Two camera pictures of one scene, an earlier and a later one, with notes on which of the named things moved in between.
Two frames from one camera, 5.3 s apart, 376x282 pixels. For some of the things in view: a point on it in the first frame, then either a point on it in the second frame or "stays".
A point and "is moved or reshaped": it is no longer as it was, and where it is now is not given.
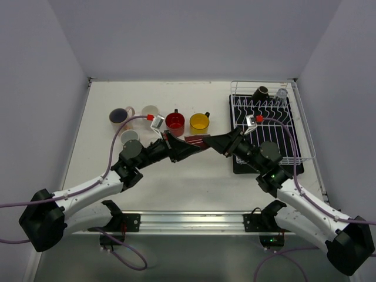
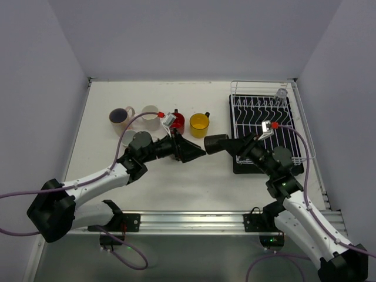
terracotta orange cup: (128, 134) stays
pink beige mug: (117, 116) stays
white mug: (150, 109) stays
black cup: (261, 94) is moved or reshaped
